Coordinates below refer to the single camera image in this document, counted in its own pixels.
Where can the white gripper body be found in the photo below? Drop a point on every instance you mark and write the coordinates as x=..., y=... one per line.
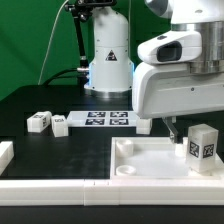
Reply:
x=164, y=86

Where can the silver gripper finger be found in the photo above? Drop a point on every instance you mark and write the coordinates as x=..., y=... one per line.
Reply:
x=175, y=136

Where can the white square tabletop part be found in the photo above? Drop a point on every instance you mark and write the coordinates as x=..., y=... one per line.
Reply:
x=154, y=158

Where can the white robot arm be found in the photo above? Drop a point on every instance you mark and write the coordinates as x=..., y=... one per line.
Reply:
x=111, y=71

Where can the white U-shaped fence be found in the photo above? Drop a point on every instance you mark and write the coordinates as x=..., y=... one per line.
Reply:
x=112, y=192

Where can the white marker base plate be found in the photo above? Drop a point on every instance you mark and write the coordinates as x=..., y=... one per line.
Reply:
x=102, y=119

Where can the black camera stand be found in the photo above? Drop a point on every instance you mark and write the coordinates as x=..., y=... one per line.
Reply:
x=81, y=11

